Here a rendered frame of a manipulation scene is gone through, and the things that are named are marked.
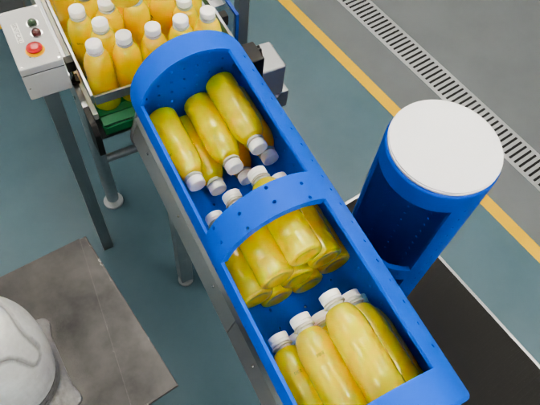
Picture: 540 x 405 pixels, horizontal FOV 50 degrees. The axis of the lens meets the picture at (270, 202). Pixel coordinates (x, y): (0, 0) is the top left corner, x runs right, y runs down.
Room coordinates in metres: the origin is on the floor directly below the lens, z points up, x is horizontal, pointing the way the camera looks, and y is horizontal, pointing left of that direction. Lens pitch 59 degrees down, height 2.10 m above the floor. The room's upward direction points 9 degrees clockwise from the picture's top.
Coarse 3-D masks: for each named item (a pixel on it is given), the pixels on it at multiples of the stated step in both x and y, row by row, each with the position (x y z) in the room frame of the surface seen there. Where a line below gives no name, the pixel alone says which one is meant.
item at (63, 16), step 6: (54, 0) 1.13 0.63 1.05; (60, 0) 1.12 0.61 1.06; (66, 0) 1.13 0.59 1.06; (72, 0) 1.14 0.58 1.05; (54, 6) 1.22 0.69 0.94; (60, 6) 1.12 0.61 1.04; (66, 6) 1.12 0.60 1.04; (60, 12) 1.12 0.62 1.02; (66, 12) 1.12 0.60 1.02; (60, 18) 1.12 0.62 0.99; (66, 18) 1.12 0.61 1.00; (60, 24) 1.13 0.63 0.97; (66, 24) 1.12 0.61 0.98; (66, 30) 1.12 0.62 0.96; (66, 36) 1.12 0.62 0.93
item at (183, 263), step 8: (176, 232) 0.82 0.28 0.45; (176, 240) 0.82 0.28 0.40; (176, 248) 0.82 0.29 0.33; (184, 248) 0.83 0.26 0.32; (176, 256) 0.83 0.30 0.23; (184, 256) 0.83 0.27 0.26; (176, 264) 0.85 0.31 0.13; (184, 264) 0.83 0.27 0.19; (184, 272) 0.82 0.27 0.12; (192, 272) 0.84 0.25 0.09; (184, 280) 0.82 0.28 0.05; (192, 280) 0.84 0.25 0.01
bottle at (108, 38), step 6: (108, 30) 1.02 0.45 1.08; (90, 36) 1.01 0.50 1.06; (96, 36) 1.00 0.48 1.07; (102, 36) 1.00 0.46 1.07; (108, 36) 1.01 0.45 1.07; (114, 36) 1.02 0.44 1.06; (102, 42) 0.99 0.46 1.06; (108, 42) 1.00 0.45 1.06; (114, 42) 1.01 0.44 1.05; (108, 48) 0.99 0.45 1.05; (114, 66) 1.00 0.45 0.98
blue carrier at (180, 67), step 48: (192, 48) 0.85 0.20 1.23; (240, 48) 0.92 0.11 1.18; (144, 96) 0.77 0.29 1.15; (288, 144) 0.66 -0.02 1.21; (192, 192) 0.65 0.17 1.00; (240, 192) 0.70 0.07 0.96; (288, 192) 0.54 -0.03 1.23; (336, 192) 0.60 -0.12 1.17; (240, 240) 0.46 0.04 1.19; (384, 288) 0.39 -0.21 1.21; (288, 336) 0.37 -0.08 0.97; (432, 384) 0.24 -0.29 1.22
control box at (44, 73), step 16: (0, 16) 0.99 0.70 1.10; (16, 16) 1.00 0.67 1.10; (32, 16) 1.01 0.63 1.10; (16, 32) 0.95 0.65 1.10; (48, 32) 0.97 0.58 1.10; (16, 48) 0.90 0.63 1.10; (48, 48) 0.92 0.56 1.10; (16, 64) 0.86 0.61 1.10; (32, 64) 0.86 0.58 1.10; (48, 64) 0.87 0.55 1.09; (64, 64) 0.90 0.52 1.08; (32, 80) 0.85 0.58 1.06; (48, 80) 0.87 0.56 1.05; (64, 80) 0.89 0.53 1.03; (32, 96) 0.84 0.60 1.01
